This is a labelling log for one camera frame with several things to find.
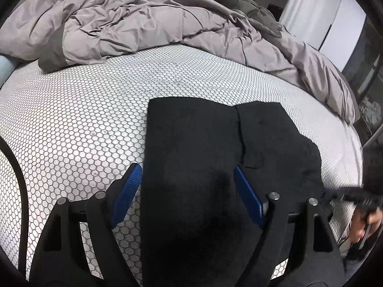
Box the white curtain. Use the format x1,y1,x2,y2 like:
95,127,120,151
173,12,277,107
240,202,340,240
279,0,340,36

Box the white wardrobe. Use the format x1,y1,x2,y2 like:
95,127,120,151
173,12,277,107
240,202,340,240
318,0,368,61

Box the black monitor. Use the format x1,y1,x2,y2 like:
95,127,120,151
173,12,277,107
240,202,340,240
269,3,284,22

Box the person's right hand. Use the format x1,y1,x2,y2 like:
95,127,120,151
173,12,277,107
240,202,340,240
349,206,383,246

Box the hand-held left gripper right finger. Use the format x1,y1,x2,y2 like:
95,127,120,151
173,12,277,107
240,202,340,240
233,166,345,286

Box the dark shelf unit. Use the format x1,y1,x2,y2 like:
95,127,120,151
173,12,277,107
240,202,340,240
341,16,383,147

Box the light blue pillow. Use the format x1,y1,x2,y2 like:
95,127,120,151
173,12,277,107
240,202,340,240
0,54,19,85

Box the black pants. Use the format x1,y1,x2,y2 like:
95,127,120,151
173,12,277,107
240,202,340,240
141,97,326,287

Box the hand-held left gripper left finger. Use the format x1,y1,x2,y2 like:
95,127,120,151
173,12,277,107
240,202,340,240
30,163,142,286

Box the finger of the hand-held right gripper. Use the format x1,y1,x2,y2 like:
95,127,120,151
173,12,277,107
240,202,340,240
324,188,346,208

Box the hexagon patterned mattress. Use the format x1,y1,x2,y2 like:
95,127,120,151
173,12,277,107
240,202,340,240
0,43,364,284

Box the grey duvet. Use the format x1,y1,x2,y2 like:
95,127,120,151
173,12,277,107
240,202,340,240
0,0,360,124

